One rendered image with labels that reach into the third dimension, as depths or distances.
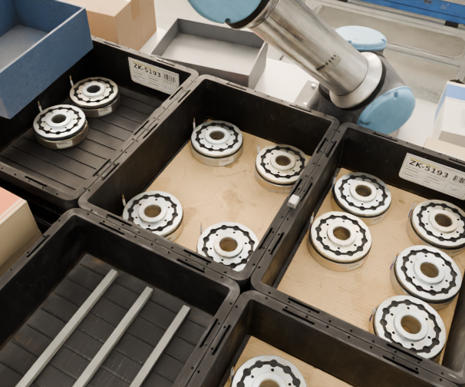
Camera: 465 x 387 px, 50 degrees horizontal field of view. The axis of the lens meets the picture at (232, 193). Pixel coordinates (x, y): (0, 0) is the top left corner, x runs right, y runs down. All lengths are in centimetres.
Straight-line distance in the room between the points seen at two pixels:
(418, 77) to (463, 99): 152
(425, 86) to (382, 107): 183
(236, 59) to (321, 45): 55
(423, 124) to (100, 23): 88
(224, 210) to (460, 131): 60
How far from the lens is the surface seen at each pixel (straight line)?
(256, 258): 72
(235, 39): 145
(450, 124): 125
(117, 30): 141
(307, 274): 83
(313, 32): 86
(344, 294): 82
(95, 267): 85
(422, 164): 94
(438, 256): 88
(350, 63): 92
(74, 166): 101
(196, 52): 142
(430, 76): 288
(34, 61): 76
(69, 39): 81
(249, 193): 93
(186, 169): 97
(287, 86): 140
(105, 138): 106
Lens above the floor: 152
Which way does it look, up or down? 48 degrees down
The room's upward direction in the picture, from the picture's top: 2 degrees clockwise
